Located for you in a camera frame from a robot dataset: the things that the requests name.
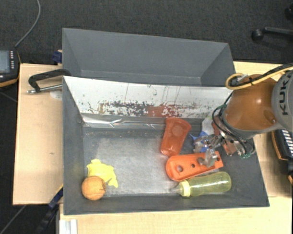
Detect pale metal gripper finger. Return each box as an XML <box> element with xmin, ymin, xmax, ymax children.
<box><xmin>198</xmin><ymin>148</ymin><xmax>220</xmax><ymax>168</ymax></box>
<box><xmin>192</xmin><ymin>135</ymin><xmax>211</xmax><ymax>152</ymax></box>

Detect white and blue cloth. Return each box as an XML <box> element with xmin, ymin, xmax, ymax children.
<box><xmin>189</xmin><ymin>116</ymin><xmax>216</xmax><ymax>152</ymax></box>

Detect orange plastic cup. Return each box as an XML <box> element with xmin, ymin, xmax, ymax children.
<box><xmin>160</xmin><ymin>117</ymin><xmax>192</xmax><ymax>158</ymax></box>

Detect yellow baby bottle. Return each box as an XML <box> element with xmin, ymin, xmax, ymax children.
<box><xmin>171</xmin><ymin>169</ymin><xmax>233</xmax><ymax>199</ymax></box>

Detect orange flat block with holes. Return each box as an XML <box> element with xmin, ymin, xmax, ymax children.
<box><xmin>165</xmin><ymin>149</ymin><xmax>225</xmax><ymax>184</ymax></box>

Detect grey metal bin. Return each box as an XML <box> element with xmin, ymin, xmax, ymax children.
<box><xmin>55</xmin><ymin>27</ymin><xmax>276</xmax><ymax>223</ymax></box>

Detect yellow soft toy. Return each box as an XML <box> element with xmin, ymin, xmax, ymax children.
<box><xmin>85</xmin><ymin>158</ymin><xmax>120</xmax><ymax>188</ymax></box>

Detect orange ball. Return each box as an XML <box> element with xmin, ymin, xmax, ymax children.
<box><xmin>80</xmin><ymin>175</ymin><xmax>107</xmax><ymax>201</ymax></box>

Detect pale cardboard board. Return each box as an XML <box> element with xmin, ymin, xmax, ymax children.
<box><xmin>12</xmin><ymin>63</ymin><xmax>69</xmax><ymax>207</ymax></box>

